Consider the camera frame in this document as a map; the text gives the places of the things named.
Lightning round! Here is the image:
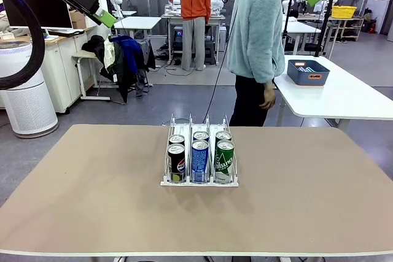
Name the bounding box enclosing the large white table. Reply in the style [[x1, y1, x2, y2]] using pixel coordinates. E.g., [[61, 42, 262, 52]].
[[273, 55, 393, 133]]

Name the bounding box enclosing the small cardboard box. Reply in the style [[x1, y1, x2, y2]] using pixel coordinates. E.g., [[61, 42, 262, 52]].
[[69, 9, 87, 29]]

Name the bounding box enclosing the grey background workbench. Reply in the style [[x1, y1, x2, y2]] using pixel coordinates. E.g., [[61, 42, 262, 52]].
[[161, 13, 227, 66]]

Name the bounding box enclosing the white air purifier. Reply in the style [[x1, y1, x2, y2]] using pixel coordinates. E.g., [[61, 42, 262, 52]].
[[0, 40, 59, 139]]

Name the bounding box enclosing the thin black cable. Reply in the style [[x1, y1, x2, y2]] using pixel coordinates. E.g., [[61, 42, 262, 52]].
[[202, 10, 239, 120]]

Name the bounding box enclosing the blue plastic bin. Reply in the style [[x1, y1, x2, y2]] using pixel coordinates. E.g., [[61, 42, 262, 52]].
[[287, 59, 331, 87]]

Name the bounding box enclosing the grey stool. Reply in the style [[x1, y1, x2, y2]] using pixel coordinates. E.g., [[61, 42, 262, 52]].
[[202, 40, 217, 66]]

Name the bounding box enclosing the computer tower with lights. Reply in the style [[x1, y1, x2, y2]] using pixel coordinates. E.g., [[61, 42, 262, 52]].
[[173, 26, 185, 44]]

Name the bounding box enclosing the yellow plastic crate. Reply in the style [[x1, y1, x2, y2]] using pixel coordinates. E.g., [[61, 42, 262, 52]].
[[331, 5, 358, 19]]

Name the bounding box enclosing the blue jacket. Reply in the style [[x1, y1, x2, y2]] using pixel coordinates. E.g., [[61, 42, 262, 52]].
[[109, 35, 145, 75]]

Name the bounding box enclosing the white rolling side table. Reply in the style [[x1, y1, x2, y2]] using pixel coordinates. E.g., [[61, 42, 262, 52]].
[[72, 50, 111, 102]]

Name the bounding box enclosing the right forearm teal sleeve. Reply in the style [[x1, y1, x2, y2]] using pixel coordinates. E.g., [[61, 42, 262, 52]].
[[256, 47, 286, 84]]

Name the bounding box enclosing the cream white garment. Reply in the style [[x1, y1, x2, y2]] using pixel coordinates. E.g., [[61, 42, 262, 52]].
[[103, 39, 118, 71]]

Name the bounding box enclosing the black stand pole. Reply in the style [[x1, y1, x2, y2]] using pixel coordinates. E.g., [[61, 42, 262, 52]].
[[281, 0, 296, 53]]

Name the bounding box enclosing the person in teal fleece jacket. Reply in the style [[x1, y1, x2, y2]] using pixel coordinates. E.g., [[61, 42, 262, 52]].
[[226, 0, 297, 127]]

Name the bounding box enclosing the black computer monitor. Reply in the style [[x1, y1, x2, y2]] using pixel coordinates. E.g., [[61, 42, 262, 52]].
[[1, 0, 74, 29]]

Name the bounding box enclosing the white background table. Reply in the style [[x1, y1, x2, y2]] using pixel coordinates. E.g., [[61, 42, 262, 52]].
[[282, 20, 322, 57], [112, 15, 163, 40]]

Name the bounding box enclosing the dark clothes pile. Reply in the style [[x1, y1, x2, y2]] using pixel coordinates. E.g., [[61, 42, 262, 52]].
[[81, 34, 157, 105]]

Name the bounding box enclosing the black Pepsi can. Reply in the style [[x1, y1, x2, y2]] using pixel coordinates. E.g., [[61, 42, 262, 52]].
[[167, 144, 186, 183], [168, 134, 186, 148]]

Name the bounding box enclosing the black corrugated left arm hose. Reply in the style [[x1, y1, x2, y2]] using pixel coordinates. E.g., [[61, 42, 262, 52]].
[[0, 0, 46, 91]]

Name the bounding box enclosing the white can dispenser rack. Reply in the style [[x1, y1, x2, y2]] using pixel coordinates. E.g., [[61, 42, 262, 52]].
[[160, 113, 239, 188]]

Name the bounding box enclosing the black tripod pole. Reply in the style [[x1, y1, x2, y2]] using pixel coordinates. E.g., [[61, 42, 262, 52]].
[[313, 0, 337, 58]]

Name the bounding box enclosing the wooden shelf rack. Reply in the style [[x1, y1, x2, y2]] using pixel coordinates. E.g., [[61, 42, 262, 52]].
[[337, 16, 365, 42]]

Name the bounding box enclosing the white desk cabinet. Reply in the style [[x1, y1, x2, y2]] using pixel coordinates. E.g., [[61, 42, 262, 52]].
[[30, 27, 93, 114]]

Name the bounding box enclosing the person's right hand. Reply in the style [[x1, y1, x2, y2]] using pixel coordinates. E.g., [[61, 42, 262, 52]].
[[262, 83, 278, 110]]

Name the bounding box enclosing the green Chilsung cider can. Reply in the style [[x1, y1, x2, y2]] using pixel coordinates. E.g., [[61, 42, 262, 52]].
[[214, 131, 233, 143], [214, 140, 235, 183]]

